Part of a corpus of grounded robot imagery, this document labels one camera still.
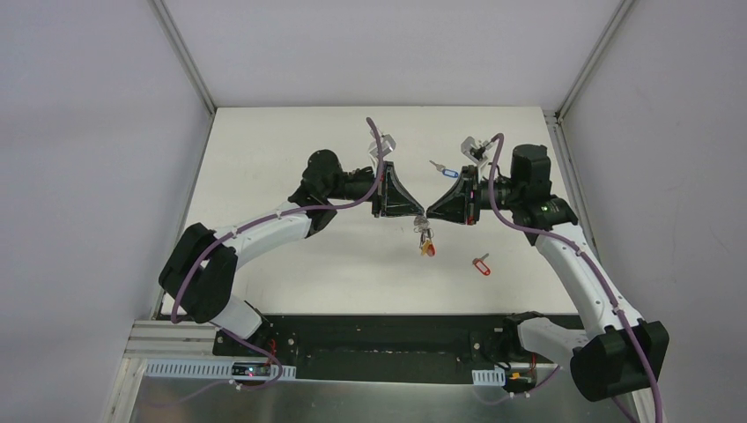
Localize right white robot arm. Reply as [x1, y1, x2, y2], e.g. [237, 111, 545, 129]
[426, 145, 669, 406]

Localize grey red keyring holder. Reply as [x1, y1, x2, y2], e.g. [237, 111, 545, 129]
[413, 215, 434, 251]

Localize red tag key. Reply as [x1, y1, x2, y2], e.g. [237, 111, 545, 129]
[472, 253, 492, 276]

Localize purple cable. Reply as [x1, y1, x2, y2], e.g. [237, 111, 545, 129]
[487, 132, 665, 423]
[170, 117, 387, 392]

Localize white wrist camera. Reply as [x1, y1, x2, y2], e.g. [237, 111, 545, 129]
[368, 134, 396, 168]
[460, 137, 493, 167]

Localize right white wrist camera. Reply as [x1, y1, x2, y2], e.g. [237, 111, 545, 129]
[460, 137, 493, 167]

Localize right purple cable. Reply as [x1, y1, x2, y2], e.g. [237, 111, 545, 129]
[487, 132, 665, 423]

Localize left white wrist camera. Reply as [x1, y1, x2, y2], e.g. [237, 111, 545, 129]
[368, 134, 396, 168]

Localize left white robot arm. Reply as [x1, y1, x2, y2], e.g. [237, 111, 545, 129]
[158, 150, 425, 357]

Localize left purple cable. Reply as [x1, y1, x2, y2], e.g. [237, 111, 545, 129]
[170, 117, 387, 392]

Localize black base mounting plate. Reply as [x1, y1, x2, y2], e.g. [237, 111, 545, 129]
[211, 314, 576, 385]

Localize blue tag key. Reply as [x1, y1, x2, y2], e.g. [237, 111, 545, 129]
[430, 160, 460, 179]

